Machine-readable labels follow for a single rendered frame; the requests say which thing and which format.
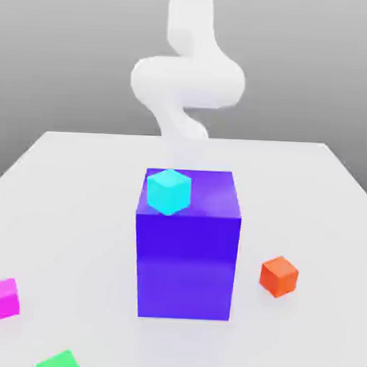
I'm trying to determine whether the large blue box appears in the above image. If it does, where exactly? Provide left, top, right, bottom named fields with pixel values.
left=131, top=167, right=244, bottom=323

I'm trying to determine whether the small green cube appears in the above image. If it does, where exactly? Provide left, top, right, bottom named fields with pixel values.
left=35, top=347, right=84, bottom=367

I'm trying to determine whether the small cyan cube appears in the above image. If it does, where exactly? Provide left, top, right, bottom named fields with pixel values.
left=145, top=167, right=193, bottom=218

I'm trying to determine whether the small orange cube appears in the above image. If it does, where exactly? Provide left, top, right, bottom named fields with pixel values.
left=258, top=254, right=300, bottom=299

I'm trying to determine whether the small magenta cube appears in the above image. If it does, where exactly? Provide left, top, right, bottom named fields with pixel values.
left=0, top=277, right=23, bottom=323

